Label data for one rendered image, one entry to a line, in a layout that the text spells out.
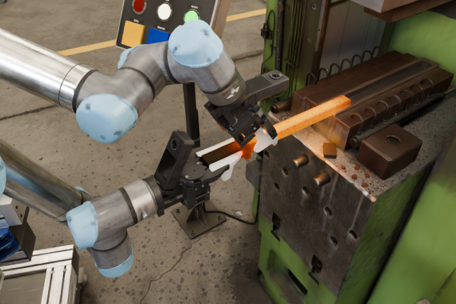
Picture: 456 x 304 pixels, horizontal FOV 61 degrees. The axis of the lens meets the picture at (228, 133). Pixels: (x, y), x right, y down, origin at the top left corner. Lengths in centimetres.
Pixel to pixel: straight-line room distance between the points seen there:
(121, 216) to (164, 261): 114
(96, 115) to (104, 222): 23
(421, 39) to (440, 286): 72
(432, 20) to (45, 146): 211
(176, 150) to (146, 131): 176
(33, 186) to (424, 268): 100
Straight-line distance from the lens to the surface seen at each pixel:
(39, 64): 64
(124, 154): 236
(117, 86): 59
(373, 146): 93
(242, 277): 179
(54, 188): 80
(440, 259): 119
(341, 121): 96
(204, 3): 117
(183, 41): 61
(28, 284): 171
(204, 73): 63
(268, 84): 75
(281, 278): 163
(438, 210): 110
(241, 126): 74
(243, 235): 191
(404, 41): 140
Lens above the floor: 157
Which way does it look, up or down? 40 degrees down
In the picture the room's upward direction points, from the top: straight up
